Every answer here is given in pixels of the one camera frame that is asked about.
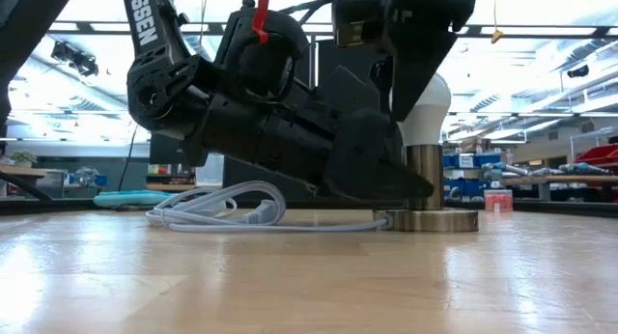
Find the white power cord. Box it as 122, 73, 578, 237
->
146, 180, 393, 235

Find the black camera rig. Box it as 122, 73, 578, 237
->
50, 40, 100, 78

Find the black monitor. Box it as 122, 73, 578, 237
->
148, 133, 194, 166

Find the yellow hanging tag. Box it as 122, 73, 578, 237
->
491, 0, 504, 44

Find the black left wrist camera cable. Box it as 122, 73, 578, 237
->
279, 0, 342, 26

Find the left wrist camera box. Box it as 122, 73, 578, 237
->
330, 65, 382, 114

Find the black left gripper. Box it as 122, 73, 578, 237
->
185, 0, 435, 204

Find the small pink container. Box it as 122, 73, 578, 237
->
484, 188, 514, 212

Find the red storage bin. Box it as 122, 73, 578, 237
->
574, 144, 618, 167

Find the brushed metal lamp socket base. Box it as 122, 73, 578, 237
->
374, 143, 480, 234

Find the long wooden workbench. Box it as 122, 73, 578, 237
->
501, 174, 618, 203

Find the red zip tie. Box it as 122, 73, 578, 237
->
251, 0, 271, 45

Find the wooden workbench with black legs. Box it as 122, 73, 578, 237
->
0, 164, 67, 203

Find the translucent plastic bin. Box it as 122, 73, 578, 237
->
195, 153, 226, 185

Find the small green potted plant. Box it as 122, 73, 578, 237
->
8, 150, 39, 169

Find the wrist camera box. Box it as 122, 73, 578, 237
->
331, 0, 388, 49
330, 65, 382, 114

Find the white lightbulb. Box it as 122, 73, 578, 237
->
396, 72, 453, 148

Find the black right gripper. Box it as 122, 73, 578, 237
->
370, 0, 478, 124

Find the small blue box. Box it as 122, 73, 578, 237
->
67, 173, 108, 187

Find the thin black hanging cable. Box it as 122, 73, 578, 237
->
118, 125, 140, 190

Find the black aluminium frame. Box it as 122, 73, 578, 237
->
0, 197, 618, 218

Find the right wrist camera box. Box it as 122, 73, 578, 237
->
331, 0, 388, 49

